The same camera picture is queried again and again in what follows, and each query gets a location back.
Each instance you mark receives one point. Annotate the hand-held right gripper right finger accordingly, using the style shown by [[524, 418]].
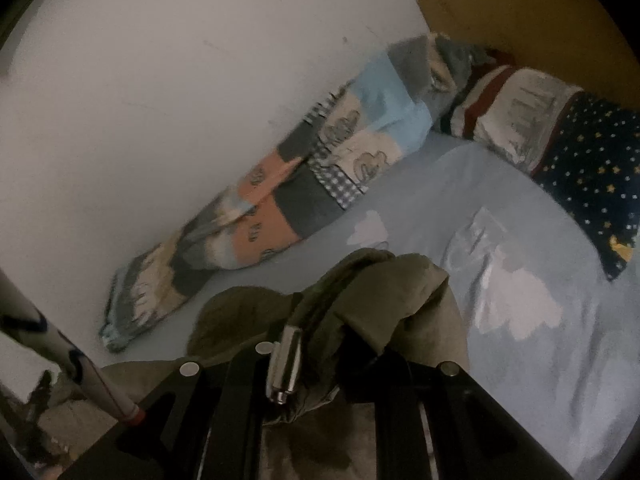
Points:
[[430, 410]]

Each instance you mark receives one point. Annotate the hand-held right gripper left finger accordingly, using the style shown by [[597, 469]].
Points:
[[235, 410]]

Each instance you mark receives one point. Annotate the olive green hooded jacket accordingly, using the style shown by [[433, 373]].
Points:
[[390, 305]]

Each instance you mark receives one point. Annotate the light blue bed sheet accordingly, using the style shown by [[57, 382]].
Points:
[[450, 200]]

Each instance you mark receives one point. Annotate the patchwork printed blanket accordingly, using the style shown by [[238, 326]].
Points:
[[300, 195]]

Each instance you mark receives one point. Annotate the navy star print pillow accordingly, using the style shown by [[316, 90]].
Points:
[[600, 175]]

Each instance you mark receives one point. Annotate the striped white pillow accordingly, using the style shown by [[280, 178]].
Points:
[[525, 105]]

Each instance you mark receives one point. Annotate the mustard yellow headboard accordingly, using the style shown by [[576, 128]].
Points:
[[525, 15]]

